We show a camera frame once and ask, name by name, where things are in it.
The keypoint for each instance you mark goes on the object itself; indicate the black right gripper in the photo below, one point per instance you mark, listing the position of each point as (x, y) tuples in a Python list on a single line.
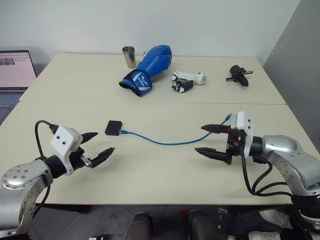
[(233, 147)]

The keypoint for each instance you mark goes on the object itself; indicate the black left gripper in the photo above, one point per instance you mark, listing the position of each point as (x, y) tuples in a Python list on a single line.
[(77, 160)]

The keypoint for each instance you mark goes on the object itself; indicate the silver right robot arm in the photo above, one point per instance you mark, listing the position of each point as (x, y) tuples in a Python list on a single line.
[(282, 152)]

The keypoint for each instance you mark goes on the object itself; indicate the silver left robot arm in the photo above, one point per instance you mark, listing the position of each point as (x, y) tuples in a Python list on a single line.
[(17, 180)]

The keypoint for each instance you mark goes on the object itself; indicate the small black box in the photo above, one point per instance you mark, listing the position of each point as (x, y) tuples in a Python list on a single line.
[(113, 128)]

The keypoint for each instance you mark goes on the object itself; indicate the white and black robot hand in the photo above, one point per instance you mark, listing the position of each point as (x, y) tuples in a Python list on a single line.
[(191, 76)]

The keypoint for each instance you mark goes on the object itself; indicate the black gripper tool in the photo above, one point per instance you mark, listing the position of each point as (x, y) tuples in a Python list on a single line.
[(237, 73)]

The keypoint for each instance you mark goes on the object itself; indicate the dark rounded shape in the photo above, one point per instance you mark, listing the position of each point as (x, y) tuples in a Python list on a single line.
[(202, 227), (140, 227)]

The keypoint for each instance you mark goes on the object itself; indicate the stainless steel cup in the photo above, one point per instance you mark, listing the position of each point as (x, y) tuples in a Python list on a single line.
[(129, 57)]

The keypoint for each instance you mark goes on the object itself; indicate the white shoe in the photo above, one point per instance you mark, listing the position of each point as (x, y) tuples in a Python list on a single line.
[(275, 218), (265, 235)]

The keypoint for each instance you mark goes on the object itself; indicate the blue boxing glove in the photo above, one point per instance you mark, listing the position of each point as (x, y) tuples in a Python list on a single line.
[(155, 62)]

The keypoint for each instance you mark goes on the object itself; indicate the open laptop with pink screen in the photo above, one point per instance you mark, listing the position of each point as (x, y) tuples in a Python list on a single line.
[(12, 72)]

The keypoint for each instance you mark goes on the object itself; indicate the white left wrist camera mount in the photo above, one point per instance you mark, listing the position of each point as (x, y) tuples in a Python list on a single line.
[(63, 140)]

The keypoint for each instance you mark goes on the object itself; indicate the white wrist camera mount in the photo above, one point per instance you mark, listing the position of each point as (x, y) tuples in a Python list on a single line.
[(63, 140), (246, 130)]

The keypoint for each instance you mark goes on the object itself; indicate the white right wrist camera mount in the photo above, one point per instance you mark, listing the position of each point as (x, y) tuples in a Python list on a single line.
[(246, 130)]

